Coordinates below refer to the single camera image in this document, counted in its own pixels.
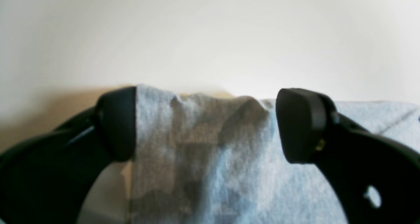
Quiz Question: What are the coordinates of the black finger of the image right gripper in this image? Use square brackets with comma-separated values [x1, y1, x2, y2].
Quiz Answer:
[0, 86, 136, 224]

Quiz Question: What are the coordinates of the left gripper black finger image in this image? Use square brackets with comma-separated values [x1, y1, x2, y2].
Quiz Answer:
[275, 88, 420, 224]

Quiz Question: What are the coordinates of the grey T-shirt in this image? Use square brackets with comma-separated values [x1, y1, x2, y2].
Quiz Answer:
[126, 84, 420, 224]

